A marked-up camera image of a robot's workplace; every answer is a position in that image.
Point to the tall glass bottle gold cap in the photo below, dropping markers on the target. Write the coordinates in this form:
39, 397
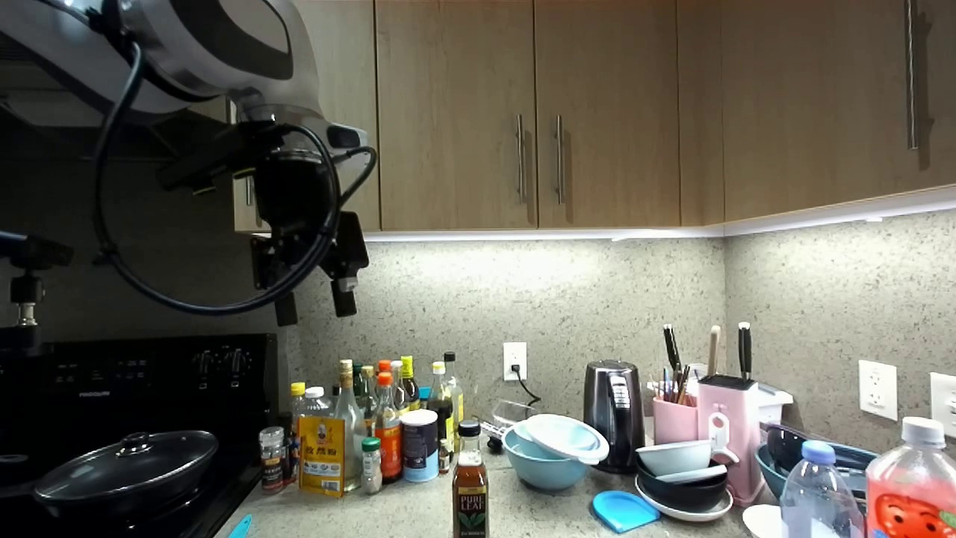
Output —
348, 420

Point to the small white bowl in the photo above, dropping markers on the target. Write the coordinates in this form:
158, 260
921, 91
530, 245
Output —
762, 521

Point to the orange cap bottle orange label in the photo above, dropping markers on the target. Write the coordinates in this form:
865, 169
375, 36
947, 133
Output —
388, 438

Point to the teal cap bottle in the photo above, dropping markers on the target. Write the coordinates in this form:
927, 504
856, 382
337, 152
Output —
425, 394

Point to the pale grey bowl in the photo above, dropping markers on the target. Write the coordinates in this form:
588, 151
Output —
676, 454

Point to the white plate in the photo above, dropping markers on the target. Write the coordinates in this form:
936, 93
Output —
697, 514

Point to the dark blue basin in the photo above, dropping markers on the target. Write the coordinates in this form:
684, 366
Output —
847, 462

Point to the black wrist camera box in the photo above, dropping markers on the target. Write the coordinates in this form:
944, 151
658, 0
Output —
204, 152

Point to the white cap dark bottle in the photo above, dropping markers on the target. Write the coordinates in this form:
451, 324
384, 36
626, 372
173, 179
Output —
439, 375

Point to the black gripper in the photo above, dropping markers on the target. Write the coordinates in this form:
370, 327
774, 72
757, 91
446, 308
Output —
294, 194

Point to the wooden side cabinet door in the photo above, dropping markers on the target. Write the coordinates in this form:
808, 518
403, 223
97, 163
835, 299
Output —
817, 91

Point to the black camera stand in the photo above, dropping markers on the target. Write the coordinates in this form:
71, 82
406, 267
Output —
30, 254

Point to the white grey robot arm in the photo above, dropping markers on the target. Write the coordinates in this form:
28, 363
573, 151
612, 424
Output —
197, 40

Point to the blue plastic lid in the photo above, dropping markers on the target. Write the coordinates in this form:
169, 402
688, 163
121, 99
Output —
626, 509

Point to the blue cap water bottle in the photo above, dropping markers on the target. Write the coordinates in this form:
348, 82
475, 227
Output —
817, 496

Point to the red juice bottle white cap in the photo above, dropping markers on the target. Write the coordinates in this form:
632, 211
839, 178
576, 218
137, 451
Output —
912, 487

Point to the small green cap jar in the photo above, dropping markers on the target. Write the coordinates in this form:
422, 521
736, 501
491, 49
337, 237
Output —
370, 466

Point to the white wall outlet with plug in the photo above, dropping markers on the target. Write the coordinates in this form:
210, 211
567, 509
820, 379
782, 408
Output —
515, 360

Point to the under-cabinet light strip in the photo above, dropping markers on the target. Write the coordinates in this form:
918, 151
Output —
548, 235
847, 211

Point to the pink utensil cup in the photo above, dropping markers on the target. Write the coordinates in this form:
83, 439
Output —
676, 420

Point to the brown sauce bottle black cap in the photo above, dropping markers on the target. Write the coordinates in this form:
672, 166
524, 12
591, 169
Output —
470, 487

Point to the black steel electric kettle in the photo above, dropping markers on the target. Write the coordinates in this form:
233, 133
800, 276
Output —
609, 408

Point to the yellow cap plastic bottle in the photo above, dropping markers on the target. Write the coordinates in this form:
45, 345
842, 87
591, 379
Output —
297, 397

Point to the black stove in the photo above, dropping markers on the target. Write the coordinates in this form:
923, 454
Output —
121, 388

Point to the green oil bottle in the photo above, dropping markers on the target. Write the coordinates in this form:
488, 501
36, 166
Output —
366, 382

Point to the black pan with glass lid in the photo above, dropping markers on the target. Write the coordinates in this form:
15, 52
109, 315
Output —
124, 474

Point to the wooden upper cabinet door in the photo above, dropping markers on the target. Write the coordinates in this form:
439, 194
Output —
623, 99
343, 61
451, 99

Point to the white canister dark label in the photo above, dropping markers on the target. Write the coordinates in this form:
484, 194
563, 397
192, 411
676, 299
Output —
418, 445

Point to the large blue bowl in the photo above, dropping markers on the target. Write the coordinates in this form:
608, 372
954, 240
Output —
539, 469

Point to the black bowl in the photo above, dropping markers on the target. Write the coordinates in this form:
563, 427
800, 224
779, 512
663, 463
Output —
688, 490

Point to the turquoise knife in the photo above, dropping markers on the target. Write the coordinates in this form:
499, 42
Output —
243, 527

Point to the small spice jar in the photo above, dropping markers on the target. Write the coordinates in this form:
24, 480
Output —
273, 462

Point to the yellow cap condiment bottle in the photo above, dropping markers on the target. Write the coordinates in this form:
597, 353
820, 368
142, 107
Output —
406, 368

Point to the pink knife block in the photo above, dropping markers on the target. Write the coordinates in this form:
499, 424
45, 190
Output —
733, 427

